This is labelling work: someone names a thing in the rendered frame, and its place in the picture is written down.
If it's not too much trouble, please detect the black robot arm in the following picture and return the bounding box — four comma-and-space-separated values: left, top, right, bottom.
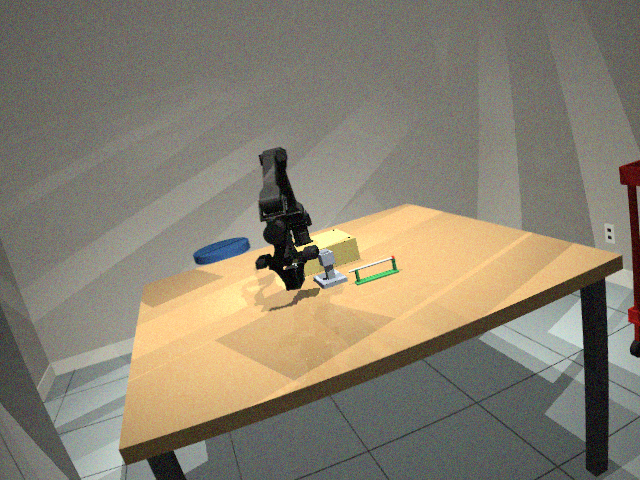
258, 147, 314, 269

